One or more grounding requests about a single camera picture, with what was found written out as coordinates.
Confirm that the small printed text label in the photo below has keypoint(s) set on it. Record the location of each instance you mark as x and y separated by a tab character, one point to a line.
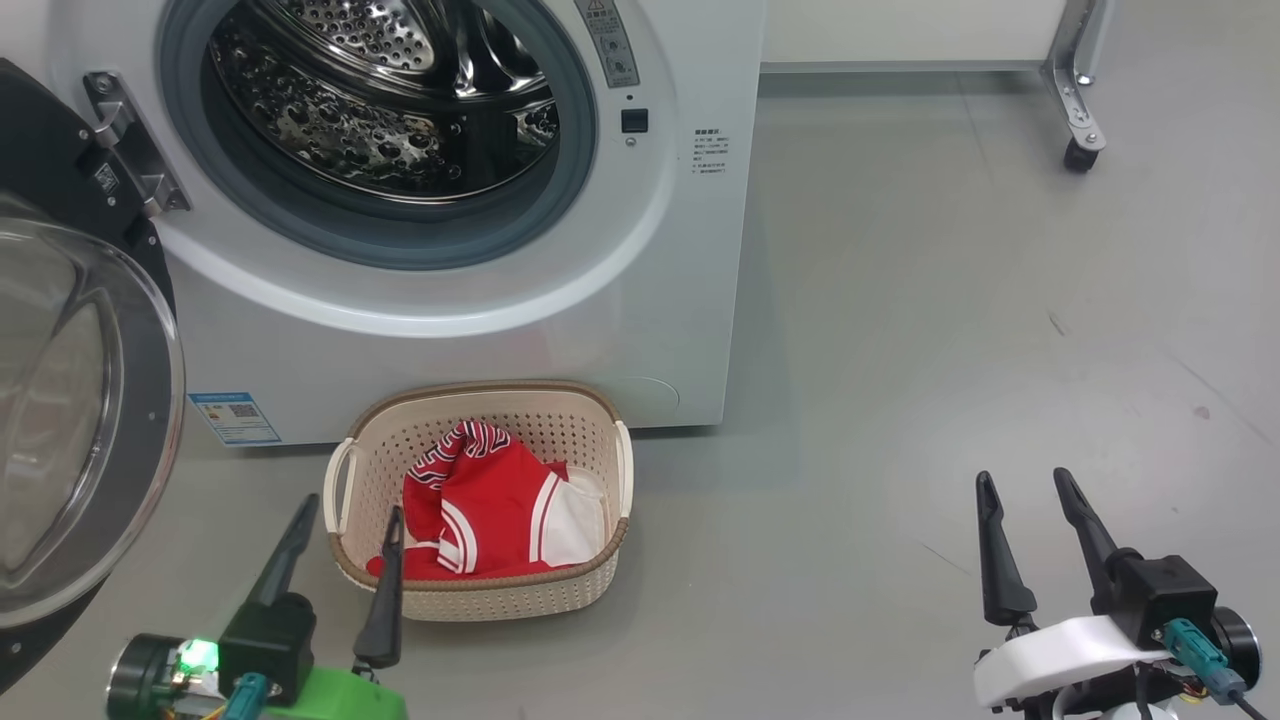
711	150

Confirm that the white front-load washing machine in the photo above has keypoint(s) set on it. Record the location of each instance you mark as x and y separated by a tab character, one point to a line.
640	300

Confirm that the cream perforated laundry basket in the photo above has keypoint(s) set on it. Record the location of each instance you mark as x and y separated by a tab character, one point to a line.
590	420

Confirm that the perforated steel washer drum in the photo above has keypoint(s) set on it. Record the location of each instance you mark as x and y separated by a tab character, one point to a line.
340	130

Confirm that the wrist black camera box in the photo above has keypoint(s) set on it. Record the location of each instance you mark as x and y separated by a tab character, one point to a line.
265	640
1165	590

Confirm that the grey warning label strip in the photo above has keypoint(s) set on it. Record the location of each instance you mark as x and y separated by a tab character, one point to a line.
610	45

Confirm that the left gripper black motor cylinder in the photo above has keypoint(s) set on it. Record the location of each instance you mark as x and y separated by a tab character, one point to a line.
145	680

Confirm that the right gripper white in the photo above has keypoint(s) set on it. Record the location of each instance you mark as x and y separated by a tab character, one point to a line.
1050	655

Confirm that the grey rubber door gasket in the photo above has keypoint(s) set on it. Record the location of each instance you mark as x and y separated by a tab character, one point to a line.
560	190

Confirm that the dark round glass washer door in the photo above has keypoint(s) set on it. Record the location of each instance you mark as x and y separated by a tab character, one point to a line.
140	400

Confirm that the black door latch socket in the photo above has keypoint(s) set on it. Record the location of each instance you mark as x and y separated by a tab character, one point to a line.
634	120

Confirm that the blue energy label sticker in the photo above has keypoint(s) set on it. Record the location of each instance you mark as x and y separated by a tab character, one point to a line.
235	418

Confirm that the gripper black motor cylinder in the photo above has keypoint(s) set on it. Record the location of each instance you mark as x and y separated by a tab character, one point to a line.
1238	645
145	680

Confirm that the red white striped garment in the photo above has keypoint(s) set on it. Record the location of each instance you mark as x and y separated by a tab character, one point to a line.
490	510

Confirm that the silver metal door hinge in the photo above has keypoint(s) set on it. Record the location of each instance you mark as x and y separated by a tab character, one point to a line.
130	140

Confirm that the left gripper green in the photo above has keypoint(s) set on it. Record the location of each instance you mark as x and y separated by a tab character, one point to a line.
345	695

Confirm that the grey wheeled stand leg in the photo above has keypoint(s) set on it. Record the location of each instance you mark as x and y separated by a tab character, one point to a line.
1075	100

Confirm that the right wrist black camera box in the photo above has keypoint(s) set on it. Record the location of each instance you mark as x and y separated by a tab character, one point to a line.
1165	590

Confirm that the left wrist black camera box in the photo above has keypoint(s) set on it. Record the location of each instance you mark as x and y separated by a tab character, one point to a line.
265	640

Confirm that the round drain filter cover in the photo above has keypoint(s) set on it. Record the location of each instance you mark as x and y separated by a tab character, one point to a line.
655	398

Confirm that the right gripper black motor cylinder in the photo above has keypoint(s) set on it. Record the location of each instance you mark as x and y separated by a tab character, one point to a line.
1238	645

